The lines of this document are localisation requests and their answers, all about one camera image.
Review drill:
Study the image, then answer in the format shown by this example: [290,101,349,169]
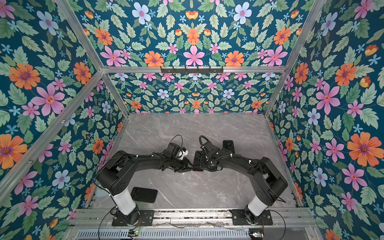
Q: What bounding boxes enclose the aluminium frame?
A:
[1,1,315,240]

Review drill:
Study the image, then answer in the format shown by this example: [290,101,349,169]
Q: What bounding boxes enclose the white ventilated cable duct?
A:
[76,229,251,240]

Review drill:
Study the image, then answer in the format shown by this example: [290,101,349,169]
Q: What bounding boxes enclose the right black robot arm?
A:
[200,147,288,225]

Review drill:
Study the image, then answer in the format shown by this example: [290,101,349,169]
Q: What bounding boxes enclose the silver-edged black phone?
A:
[223,140,235,154]

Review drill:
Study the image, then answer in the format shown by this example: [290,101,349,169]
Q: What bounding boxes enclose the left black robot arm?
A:
[97,151,193,226]

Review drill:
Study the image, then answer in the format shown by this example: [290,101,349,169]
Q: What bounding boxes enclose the black phone face up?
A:
[193,151,203,172]

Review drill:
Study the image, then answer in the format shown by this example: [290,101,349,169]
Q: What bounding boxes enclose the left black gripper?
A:
[169,156,197,173]

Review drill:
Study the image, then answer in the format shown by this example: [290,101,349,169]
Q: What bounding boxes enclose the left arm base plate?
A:
[112,210,155,227]

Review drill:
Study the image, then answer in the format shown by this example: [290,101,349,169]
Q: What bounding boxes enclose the purple-edged phone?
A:
[131,187,158,204]

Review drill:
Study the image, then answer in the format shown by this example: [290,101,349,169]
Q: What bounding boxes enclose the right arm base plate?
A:
[230,209,273,226]

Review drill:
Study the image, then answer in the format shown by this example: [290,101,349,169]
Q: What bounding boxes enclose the black hook rail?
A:
[160,67,224,74]

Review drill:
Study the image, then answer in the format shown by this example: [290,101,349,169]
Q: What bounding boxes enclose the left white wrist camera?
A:
[178,148,189,160]

